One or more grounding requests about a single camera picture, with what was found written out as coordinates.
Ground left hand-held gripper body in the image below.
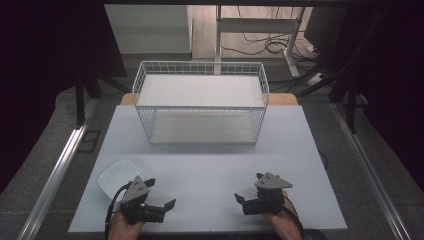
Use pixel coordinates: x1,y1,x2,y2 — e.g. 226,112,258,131
119,175,167,225

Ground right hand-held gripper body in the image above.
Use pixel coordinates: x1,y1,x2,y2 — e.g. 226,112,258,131
242,171,294,216

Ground person's left hand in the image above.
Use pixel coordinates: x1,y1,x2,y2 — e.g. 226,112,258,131
107,209,146,240

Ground person's right hand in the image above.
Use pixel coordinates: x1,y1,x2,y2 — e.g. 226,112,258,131
262,190,303,240

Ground white square plate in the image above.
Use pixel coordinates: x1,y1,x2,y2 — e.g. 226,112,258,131
96,158,150,202

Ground white table cover sheet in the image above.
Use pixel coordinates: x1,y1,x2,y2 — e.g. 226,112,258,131
67,104,349,234

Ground wooden table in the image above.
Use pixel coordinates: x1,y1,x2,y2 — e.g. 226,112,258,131
119,92,299,107

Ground black stand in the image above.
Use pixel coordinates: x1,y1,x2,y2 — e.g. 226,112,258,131
73,64,132,130
328,74,369,135

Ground white power strip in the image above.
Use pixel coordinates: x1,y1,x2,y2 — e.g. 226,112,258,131
305,71,325,88

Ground white cabinet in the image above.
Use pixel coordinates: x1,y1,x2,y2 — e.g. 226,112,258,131
104,4,195,56

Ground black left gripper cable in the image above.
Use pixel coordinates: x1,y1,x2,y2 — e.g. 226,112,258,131
104,181,133,240

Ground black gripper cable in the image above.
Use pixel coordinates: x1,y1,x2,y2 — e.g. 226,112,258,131
282,194,305,235
104,181,133,240

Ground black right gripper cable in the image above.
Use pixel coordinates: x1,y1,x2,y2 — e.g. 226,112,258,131
282,194,305,235

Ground aluminium rail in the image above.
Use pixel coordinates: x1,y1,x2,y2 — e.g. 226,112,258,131
330,102,418,240
16,98,99,240

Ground white wire two-tier rack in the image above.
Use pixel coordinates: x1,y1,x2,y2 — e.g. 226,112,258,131
131,60,270,146

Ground black floor cables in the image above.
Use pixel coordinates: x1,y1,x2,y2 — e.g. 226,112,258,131
220,6,319,58

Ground white desk frame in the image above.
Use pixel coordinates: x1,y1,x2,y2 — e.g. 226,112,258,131
214,4,307,79

